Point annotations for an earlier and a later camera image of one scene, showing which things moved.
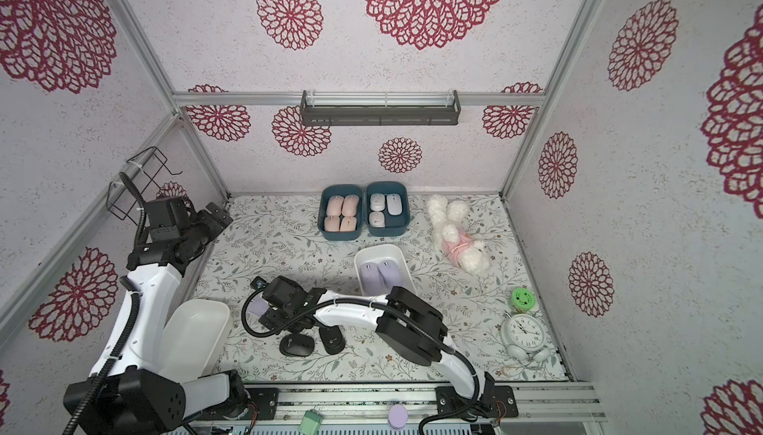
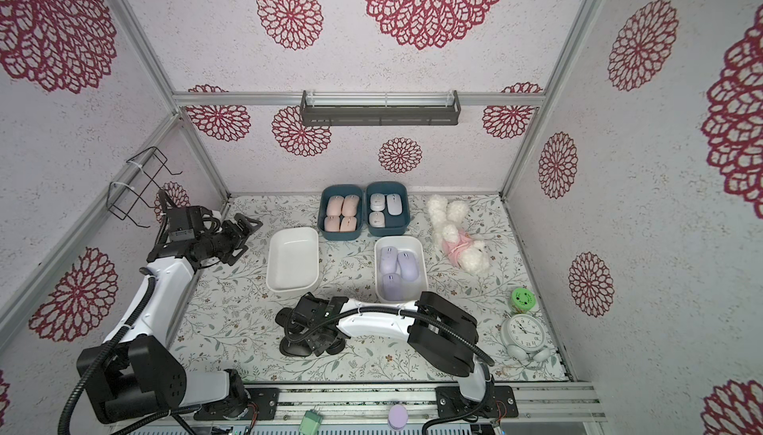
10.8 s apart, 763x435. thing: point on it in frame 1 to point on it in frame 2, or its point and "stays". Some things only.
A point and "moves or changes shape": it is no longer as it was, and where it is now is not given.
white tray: [380, 267] moves or changes shape
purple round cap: [397, 416] stays
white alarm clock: [525, 336] stays
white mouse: [377, 219] stays
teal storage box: [395, 225] stays
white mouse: [378, 201] stays
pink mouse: [349, 223] stays
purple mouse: [257, 306] to [392, 288]
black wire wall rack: [128, 194] stays
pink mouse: [332, 223] stays
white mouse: [394, 206] stays
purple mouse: [371, 280] to [388, 259]
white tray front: [192, 340] to [293, 259]
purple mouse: [390, 273] to [409, 269]
